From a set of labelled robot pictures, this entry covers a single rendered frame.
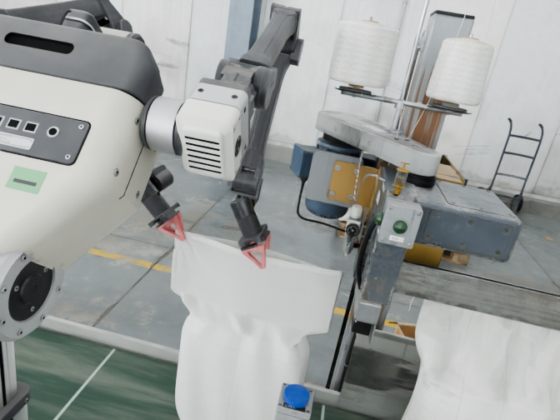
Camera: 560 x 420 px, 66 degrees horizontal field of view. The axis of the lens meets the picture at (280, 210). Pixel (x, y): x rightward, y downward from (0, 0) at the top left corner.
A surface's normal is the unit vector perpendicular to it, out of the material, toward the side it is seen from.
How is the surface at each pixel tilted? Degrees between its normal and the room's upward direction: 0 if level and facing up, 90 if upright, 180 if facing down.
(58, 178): 50
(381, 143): 90
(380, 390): 90
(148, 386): 0
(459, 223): 90
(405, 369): 90
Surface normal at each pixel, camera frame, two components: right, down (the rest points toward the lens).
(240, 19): -0.18, 0.33
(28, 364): 0.16, -0.92
